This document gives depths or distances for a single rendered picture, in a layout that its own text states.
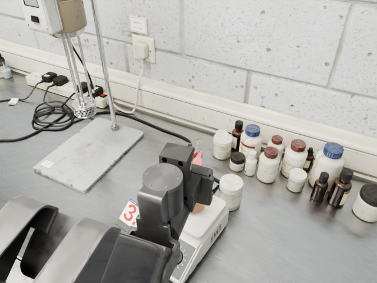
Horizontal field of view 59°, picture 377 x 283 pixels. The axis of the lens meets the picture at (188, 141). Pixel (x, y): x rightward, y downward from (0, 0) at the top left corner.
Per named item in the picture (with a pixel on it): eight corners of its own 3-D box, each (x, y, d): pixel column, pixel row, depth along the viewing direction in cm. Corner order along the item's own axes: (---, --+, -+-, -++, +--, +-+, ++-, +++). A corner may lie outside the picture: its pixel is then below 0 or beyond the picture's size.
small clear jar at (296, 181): (284, 181, 94) (288, 167, 91) (300, 181, 94) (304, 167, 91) (288, 193, 90) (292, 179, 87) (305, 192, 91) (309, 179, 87)
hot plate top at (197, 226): (200, 241, 70) (200, 238, 69) (155, 215, 75) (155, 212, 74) (228, 204, 77) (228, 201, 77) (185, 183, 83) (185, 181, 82)
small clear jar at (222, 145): (220, 145, 106) (221, 129, 102) (234, 154, 103) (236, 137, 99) (208, 154, 103) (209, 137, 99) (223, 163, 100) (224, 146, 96)
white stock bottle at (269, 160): (252, 176, 96) (257, 149, 89) (264, 167, 98) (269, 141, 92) (267, 186, 92) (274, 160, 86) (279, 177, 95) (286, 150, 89)
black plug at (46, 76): (45, 85, 128) (44, 80, 127) (37, 83, 130) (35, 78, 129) (59, 78, 133) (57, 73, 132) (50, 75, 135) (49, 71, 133)
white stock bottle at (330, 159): (339, 190, 91) (354, 155, 83) (315, 194, 90) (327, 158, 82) (327, 172, 97) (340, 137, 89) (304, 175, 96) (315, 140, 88)
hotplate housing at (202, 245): (180, 291, 69) (180, 270, 64) (134, 258, 75) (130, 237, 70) (232, 219, 84) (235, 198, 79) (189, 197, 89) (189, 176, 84)
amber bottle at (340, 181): (326, 204, 87) (338, 174, 80) (327, 192, 91) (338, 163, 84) (344, 209, 86) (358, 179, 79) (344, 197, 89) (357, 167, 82)
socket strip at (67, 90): (103, 109, 123) (101, 99, 120) (27, 84, 137) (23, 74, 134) (113, 102, 127) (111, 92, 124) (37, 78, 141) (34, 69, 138)
